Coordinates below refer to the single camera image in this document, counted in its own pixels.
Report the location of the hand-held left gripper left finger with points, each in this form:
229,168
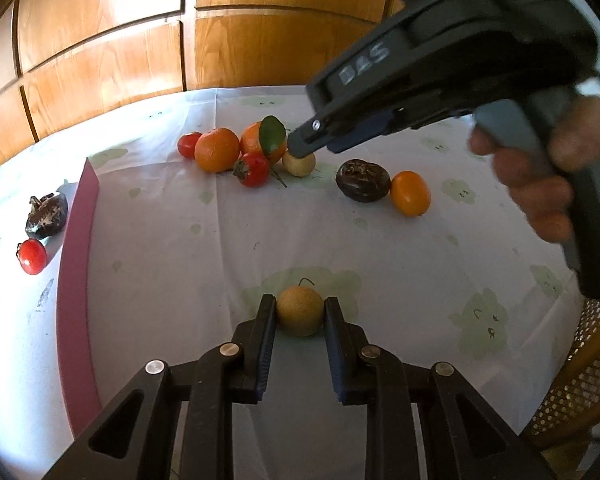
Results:
269,350

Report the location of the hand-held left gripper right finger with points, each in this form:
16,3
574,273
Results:
332,350

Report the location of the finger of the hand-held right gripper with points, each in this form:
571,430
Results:
360,132

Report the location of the small tan round fruit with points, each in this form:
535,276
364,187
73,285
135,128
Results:
300,310
298,165

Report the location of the small oval orange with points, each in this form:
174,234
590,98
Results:
410,192

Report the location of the red tomato with leafy calyx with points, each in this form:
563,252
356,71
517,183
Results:
252,171

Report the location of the large round orange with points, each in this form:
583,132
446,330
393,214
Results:
216,150

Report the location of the pink-rimmed shallow box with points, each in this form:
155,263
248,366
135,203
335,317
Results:
77,285

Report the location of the person's right hand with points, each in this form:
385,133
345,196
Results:
535,190

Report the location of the dark wrinkled passion fruit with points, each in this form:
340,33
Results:
46,216
362,180

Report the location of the orange with green leaf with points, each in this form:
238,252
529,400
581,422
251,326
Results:
251,142

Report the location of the white printed tablecloth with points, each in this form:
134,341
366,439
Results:
180,260

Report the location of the wicker chair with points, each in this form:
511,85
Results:
585,385

